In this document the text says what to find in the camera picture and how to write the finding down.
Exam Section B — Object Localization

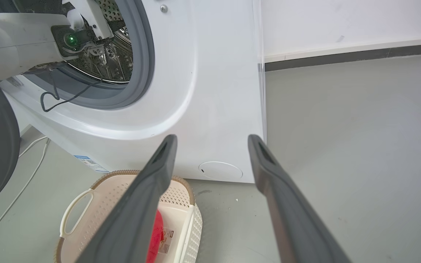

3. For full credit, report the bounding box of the grey rubber door gasket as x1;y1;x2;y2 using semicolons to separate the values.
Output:
24;0;155;110

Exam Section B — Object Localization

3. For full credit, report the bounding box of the white front-load washing machine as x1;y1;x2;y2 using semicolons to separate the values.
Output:
0;0;268;183

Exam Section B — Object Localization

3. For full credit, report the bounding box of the stainless steel washing machine drum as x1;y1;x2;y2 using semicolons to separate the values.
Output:
68;0;134;84

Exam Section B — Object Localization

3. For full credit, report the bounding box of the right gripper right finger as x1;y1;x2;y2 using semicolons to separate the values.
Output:
247;134;352;263

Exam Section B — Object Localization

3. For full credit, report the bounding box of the red cloth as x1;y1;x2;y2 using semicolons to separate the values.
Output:
145;210;164;263

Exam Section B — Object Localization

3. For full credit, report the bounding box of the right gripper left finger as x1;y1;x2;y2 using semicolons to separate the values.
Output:
75;134;178;263

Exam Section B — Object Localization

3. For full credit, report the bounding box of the round filter cover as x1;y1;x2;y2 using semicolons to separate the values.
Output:
198;161;243;181

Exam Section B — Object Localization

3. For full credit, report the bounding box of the white floor cable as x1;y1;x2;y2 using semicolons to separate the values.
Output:
18;136;48;158
0;138;50;248

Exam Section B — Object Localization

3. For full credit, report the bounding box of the blue energy label sticker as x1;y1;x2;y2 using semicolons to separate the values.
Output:
73;155;109;173

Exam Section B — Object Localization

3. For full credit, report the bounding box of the dark wall baseboard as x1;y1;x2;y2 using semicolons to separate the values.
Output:
263;37;421;72

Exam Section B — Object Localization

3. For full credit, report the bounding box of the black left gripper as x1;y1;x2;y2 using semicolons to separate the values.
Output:
51;23;103;58

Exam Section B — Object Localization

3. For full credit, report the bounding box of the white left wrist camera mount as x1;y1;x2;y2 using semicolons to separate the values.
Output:
61;0;114;41

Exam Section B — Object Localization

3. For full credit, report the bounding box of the cream perforated laundry basket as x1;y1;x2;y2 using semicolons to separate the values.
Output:
54;169;203;263

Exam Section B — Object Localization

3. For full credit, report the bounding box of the white printed label sticker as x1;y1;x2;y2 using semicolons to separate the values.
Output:
158;227;175;254

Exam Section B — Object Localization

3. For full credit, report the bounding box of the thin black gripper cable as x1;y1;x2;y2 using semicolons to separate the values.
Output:
41;69;103;113

